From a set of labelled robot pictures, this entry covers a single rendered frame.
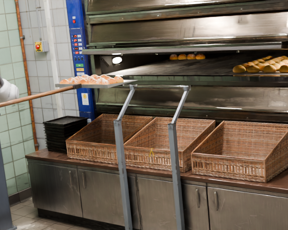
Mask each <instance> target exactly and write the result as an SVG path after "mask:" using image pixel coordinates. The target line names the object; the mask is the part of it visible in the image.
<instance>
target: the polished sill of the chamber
mask: <svg viewBox="0 0 288 230"><path fill-rule="evenodd" d="M106 76H109V77H111V78H114V77H116V76H120V77H122V78H123V80H137V81H210V82H288V75H106Z"/></svg>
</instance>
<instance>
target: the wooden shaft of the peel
mask: <svg viewBox="0 0 288 230"><path fill-rule="evenodd" d="M72 89H73V86H68V87H64V88H60V89H55V90H51V91H47V92H43V93H39V94H35V95H30V96H27V97H23V98H19V99H14V100H10V101H6V102H2V103H0V108H1V107H5V106H9V105H13V104H17V103H20V102H24V101H28V100H32V99H37V98H41V97H44V96H48V95H52V94H57V93H61V92H64V91H68V90H72Z"/></svg>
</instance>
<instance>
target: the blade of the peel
mask: <svg viewBox="0 0 288 230"><path fill-rule="evenodd" d="M133 81H137V80H124V82H122V83H116V84H81V86H82V88H105V89H107V88H111V87H115V86H118V85H122V84H126V83H130V82H133ZM71 85H73V84H55V87H57V88H64V87H68V86H71Z"/></svg>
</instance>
